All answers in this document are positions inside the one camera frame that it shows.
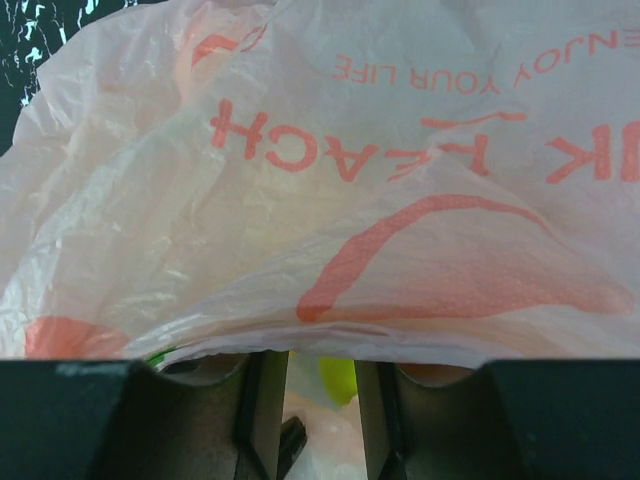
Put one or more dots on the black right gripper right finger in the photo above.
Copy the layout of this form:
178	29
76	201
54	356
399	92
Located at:
510	419

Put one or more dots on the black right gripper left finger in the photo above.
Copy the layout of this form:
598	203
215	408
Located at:
217	417

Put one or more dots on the pink plastic bag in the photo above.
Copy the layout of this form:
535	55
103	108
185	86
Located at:
433	184

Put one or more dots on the green cracked ball fruit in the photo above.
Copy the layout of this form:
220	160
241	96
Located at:
339	379

